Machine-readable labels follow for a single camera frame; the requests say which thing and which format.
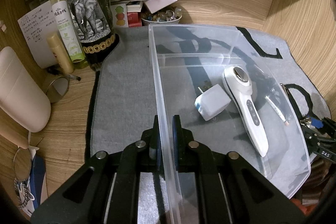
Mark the clear plastic storage bin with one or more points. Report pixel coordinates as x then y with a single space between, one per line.
184 56

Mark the red small box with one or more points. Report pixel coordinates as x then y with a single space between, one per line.
134 19

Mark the fruit picture card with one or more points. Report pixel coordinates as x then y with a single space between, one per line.
119 15

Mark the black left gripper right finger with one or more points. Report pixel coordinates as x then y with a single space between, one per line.
181 139

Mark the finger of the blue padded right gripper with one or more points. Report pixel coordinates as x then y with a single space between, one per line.
316 123

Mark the blue white booklet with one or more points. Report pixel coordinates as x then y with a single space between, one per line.
33 191

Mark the white handheld massager device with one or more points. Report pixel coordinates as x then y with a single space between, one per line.
239 85

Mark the white power adapter plug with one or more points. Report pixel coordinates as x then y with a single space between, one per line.
212 100

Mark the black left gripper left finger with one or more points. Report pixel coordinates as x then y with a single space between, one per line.
153 159

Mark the small white pen stick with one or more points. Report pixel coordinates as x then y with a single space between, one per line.
276 106

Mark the dark wine bottle elephant label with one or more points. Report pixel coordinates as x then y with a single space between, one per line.
94 28

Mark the round wire eyeglasses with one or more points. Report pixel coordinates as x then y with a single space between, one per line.
22 161

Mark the black pen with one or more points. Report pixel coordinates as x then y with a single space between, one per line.
59 72

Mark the white handwritten paper note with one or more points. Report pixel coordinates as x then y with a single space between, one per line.
36 26

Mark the cream plastic case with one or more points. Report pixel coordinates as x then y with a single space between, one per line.
21 98

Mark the grey rug with black letters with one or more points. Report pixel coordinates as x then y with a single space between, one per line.
223 187

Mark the white bowl of beads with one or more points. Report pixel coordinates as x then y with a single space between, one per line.
167 16

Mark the beige lip balm tube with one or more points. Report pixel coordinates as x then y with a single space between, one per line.
60 53

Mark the green spray bottle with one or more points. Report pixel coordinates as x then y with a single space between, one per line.
63 19

